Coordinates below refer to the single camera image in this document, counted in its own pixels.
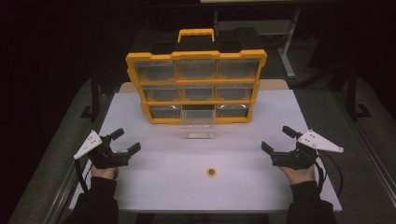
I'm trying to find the person's left hand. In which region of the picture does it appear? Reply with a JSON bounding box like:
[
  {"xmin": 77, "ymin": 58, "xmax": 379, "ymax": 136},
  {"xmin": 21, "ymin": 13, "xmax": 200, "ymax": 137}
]
[{"xmin": 90, "ymin": 150, "xmax": 123, "ymax": 181}]

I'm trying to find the beige wooden board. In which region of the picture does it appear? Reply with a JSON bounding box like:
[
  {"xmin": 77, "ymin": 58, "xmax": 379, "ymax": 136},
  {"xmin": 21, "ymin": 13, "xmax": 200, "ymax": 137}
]
[{"xmin": 119, "ymin": 78, "xmax": 290, "ymax": 94}]

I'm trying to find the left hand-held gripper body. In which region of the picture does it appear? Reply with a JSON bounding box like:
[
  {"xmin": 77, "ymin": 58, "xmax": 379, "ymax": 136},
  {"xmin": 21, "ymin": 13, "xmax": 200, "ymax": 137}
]
[{"xmin": 73, "ymin": 130, "xmax": 132, "ymax": 170}]

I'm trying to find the aluminium frame rail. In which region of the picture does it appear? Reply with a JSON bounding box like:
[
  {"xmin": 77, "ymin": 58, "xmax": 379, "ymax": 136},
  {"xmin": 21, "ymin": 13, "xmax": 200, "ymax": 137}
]
[
  {"xmin": 43, "ymin": 99, "xmax": 110, "ymax": 224},
  {"xmin": 332, "ymin": 91, "xmax": 396, "ymax": 197}
]

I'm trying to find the clear plastic drawer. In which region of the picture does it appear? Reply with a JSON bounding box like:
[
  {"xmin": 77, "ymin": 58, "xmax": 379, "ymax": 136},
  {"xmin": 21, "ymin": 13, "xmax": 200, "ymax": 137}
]
[{"xmin": 179, "ymin": 108, "xmax": 217, "ymax": 140}]

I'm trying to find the black metal stand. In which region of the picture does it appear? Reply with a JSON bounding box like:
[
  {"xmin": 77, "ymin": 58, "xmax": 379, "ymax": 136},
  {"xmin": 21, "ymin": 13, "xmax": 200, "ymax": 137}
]
[
  {"xmin": 80, "ymin": 74, "xmax": 106, "ymax": 122},
  {"xmin": 345, "ymin": 63, "xmax": 373, "ymax": 121}
]

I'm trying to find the white desk frame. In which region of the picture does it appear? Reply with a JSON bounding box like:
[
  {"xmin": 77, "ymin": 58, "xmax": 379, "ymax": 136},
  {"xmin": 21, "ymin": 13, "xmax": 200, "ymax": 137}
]
[{"xmin": 213, "ymin": 7, "xmax": 303, "ymax": 79}]

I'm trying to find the yellow black organizer case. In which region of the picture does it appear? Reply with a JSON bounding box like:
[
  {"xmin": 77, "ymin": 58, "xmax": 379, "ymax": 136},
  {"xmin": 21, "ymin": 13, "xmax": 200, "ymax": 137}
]
[{"xmin": 125, "ymin": 27, "xmax": 268, "ymax": 126}]

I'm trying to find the grid of clear organizer bins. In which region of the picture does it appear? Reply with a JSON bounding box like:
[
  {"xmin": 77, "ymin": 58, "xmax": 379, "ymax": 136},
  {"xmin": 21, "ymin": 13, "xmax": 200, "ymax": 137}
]
[{"xmin": 134, "ymin": 58, "xmax": 262, "ymax": 119}]

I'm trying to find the black cable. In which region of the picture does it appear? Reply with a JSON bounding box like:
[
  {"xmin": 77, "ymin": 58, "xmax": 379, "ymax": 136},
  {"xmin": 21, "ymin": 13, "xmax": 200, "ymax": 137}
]
[
  {"xmin": 74, "ymin": 157, "xmax": 94, "ymax": 193},
  {"xmin": 313, "ymin": 150, "xmax": 345, "ymax": 198}
]

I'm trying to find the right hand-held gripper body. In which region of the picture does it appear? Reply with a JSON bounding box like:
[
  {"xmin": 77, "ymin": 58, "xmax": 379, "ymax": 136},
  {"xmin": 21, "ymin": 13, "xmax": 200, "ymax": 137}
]
[{"xmin": 271, "ymin": 128, "xmax": 345, "ymax": 171}]

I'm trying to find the person's right hand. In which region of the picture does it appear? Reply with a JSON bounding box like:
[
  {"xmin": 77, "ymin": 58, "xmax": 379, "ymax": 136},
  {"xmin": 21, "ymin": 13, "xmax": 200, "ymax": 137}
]
[{"xmin": 277, "ymin": 164, "xmax": 317, "ymax": 186}]

